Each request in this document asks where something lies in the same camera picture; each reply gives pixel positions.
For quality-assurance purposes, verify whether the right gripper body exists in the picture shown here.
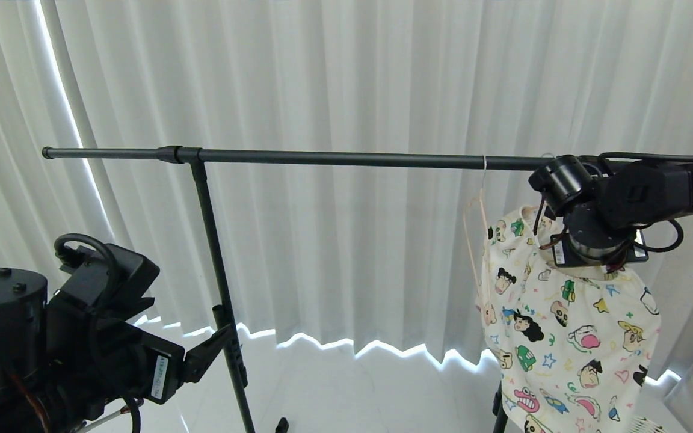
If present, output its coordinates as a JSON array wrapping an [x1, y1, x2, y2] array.
[[552, 230, 650, 270]]

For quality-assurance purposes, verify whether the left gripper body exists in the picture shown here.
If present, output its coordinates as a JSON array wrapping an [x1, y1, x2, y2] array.
[[46, 313, 186, 423]]

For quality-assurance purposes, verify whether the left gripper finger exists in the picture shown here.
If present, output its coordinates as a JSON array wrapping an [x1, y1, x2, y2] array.
[[181, 324, 234, 385]]

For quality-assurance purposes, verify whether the cream printed garment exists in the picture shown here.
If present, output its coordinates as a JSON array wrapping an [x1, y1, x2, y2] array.
[[477, 204, 664, 433]]

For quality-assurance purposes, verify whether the pink clothes hanger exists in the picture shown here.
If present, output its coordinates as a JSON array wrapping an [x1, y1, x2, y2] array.
[[463, 155, 493, 304]]

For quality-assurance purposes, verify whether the white laundry basket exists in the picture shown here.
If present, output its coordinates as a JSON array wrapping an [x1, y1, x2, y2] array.
[[625, 416, 667, 433]]

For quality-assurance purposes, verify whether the black clothes rack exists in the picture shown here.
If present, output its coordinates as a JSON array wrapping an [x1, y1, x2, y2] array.
[[42, 146, 603, 433]]

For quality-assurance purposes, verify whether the white curtain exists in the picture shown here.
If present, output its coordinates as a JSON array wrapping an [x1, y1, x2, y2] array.
[[0, 0, 693, 385]]

